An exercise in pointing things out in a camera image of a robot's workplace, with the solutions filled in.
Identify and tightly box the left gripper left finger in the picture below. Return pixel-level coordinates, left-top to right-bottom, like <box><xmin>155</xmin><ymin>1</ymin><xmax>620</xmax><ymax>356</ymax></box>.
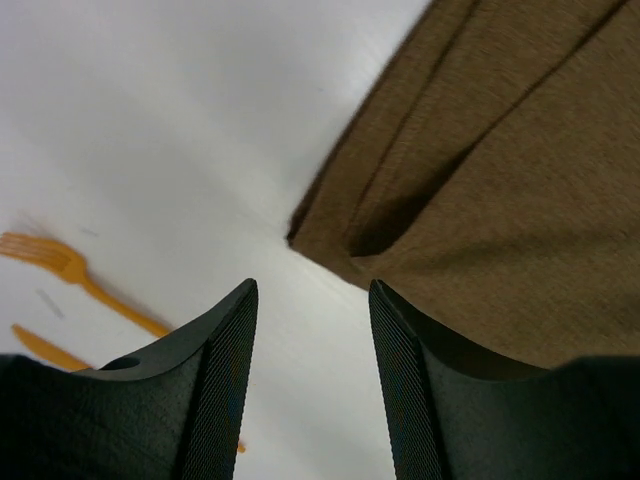
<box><xmin>1</xmin><ymin>279</ymin><xmax>258</xmax><ymax>479</ymax></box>

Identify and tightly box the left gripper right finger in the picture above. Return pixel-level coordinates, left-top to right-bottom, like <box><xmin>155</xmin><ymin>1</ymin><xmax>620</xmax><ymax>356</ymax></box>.
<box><xmin>369</xmin><ymin>280</ymin><xmax>639</xmax><ymax>479</ymax></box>

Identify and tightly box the brown cloth napkin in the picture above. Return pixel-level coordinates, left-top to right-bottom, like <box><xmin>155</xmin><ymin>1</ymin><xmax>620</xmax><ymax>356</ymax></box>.
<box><xmin>288</xmin><ymin>1</ymin><xmax>639</xmax><ymax>367</ymax></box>

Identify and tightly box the orange plastic knife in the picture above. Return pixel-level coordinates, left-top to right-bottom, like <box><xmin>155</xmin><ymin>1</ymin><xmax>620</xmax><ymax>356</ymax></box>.
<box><xmin>10</xmin><ymin>323</ymin><xmax>247</xmax><ymax>454</ymax></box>

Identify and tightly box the orange plastic fork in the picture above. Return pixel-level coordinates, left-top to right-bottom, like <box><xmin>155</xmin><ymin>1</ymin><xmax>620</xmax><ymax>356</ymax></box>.
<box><xmin>1</xmin><ymin>232</ymin><xmax>171</xmax><ymax>338</ymax></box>

